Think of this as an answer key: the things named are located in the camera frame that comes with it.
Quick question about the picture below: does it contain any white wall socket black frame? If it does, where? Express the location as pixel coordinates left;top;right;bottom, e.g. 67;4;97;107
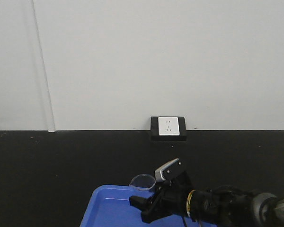
150;116;187;142

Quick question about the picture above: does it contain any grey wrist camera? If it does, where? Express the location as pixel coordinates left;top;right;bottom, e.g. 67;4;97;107
154;158;184;182

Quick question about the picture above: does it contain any blue plastic tray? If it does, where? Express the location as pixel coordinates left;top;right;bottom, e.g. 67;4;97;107
80;185;214;227

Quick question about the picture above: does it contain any clear glass beaker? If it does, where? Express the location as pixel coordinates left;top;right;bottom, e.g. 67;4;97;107
129;174;156;192

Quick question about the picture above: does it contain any white wall cable trunking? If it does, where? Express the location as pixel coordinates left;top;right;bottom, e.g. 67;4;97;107
30;0;56;132

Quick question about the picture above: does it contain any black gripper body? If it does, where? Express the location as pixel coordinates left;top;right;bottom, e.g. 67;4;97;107
152;171;193;218

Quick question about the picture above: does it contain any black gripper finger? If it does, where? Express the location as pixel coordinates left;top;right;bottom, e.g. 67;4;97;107
141;210;161;224
129;196;153;208

